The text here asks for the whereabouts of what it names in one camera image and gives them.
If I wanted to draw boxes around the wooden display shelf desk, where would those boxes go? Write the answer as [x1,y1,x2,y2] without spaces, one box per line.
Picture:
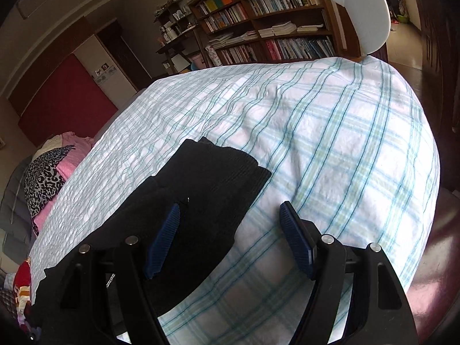
[154,0,207,76]

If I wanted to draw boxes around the wooden overhead cabinet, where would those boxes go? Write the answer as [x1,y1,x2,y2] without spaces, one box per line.
[7,16,96,116]

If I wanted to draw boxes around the pink dotted blanket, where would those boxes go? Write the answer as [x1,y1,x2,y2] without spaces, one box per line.
[34,133,96,231]

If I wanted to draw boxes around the white curved panel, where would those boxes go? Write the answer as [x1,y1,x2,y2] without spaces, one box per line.
[287,0,392,56]

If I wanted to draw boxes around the black pants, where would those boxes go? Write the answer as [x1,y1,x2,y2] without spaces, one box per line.
[29,137,272,345]

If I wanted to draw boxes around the red patterned quilt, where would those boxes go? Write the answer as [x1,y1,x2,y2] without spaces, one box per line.
[0,257,37,335]

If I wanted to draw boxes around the white wardrobe door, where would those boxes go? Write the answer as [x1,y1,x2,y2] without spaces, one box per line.
[74,34,139,108]

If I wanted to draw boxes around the wooden bookshelf with books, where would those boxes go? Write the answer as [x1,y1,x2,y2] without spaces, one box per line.
[185,0,360,69]

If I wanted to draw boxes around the glossy dark wooden door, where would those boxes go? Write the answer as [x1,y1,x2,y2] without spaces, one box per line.
[413,0,460,133]

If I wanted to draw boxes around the red upright mattress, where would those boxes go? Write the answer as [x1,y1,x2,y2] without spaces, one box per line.
[18,53,119,148]

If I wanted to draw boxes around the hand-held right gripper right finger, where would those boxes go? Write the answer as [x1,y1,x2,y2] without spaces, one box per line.
[279,201,419,345]

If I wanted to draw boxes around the dark brown door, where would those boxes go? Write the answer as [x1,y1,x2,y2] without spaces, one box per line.
[97,20,152,90]

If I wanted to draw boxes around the leopard print cloth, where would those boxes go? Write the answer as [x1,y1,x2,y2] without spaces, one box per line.
[24,145,76,236]

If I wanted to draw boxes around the grey padded headboard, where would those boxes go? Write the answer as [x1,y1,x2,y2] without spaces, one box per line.
[0,156,38,252]

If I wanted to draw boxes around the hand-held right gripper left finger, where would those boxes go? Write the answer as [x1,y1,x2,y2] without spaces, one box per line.
[57,203,180,345]

